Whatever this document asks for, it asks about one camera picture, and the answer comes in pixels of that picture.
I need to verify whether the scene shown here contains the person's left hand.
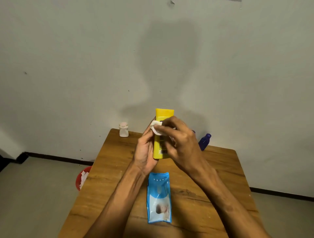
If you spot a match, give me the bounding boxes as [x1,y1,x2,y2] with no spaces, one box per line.
[132,122,160,176]

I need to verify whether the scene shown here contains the person's right hand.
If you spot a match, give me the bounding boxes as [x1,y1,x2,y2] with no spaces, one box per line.
[153,116,209,175]

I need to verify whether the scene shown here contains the white wipe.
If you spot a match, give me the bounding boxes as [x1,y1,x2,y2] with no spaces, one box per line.
[150,120,164,136]

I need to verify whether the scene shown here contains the yellow plastic bottle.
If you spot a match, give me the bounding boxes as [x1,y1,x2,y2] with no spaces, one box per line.
[153,108,175,160]

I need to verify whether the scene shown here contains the person's right forearm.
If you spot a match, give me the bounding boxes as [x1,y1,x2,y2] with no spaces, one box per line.
[188,159,271,238]

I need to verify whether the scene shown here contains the person's left forearm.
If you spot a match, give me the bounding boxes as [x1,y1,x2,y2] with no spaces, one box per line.
[83,164,157,238]

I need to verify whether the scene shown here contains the small white jar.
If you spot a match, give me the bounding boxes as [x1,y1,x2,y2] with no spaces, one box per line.
[119,122,129,138]

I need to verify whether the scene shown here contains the blue plastic bottle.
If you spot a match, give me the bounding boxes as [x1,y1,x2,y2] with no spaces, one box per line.
[198,133,212,151]

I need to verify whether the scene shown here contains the light blue wipes packet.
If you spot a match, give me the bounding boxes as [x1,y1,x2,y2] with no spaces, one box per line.
[146,172,172,224]

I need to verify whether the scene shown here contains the used white wipes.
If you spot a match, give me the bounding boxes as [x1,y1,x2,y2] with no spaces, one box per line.
[79,171,89,190]

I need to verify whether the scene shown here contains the red waste bin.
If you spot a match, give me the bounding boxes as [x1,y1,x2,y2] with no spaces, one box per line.
[75,166,93,192]

